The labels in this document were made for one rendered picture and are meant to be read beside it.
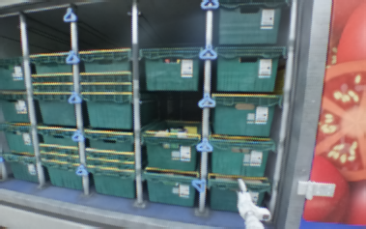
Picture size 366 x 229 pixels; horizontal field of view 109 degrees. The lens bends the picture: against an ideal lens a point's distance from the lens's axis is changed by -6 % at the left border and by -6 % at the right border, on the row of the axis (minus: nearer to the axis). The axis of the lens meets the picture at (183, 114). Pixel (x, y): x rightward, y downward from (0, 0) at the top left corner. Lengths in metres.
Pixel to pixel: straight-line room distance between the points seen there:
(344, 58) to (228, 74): 0.51
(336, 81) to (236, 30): 0.55
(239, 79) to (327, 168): 0.63
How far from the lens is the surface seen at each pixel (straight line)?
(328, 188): 1.05
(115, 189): 1.32
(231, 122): 0.92
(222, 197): 1.13
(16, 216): 1.91
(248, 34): 0.99
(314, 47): 0.90
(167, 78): 0.92
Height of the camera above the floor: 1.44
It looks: 8 degrees down
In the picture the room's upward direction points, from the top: 1 degrees clockwise
